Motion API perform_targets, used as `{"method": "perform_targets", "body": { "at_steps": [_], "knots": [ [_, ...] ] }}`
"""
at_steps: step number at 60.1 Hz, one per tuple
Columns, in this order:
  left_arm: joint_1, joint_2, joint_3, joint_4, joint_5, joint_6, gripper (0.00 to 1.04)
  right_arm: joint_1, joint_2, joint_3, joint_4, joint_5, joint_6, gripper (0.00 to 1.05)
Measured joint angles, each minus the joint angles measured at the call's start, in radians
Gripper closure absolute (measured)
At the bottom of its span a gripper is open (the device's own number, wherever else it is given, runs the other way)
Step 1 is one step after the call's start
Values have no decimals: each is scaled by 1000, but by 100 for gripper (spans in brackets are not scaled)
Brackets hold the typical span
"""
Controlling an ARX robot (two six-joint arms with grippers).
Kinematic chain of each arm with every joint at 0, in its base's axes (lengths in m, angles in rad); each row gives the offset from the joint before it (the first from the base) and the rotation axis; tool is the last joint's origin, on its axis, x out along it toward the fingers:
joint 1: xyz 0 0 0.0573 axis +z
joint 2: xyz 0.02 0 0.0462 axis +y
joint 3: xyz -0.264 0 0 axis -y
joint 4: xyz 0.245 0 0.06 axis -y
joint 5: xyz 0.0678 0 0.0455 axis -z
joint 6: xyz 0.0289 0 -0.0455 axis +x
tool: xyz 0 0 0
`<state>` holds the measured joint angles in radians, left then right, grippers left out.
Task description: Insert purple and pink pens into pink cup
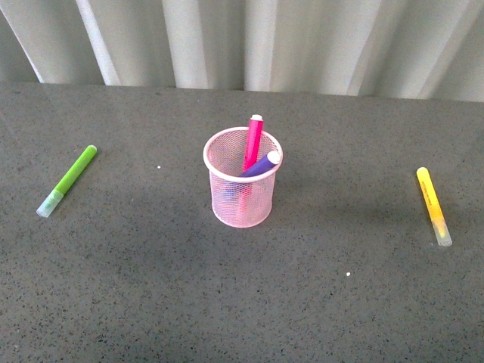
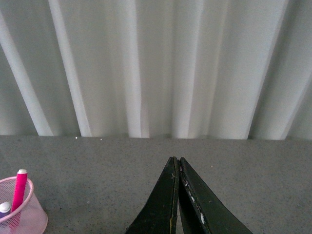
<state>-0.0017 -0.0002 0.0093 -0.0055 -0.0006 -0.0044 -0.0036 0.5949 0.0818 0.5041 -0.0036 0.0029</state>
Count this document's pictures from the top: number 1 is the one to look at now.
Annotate purple highlighter pen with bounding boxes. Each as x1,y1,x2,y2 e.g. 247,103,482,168
222,151,281,198

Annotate pink highlighter pen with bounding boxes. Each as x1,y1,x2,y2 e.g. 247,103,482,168
237,113,264,215

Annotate pink mesh pen cup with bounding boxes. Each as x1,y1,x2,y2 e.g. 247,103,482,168
203,126,283,228

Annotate green highlighter pen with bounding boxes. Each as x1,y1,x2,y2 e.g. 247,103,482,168
36,144,98,218

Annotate yellow highlighter pen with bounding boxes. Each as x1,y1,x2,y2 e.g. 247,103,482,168
416,167,452,247

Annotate white pleated curtain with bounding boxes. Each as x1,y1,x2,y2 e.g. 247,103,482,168
1,1,483,101

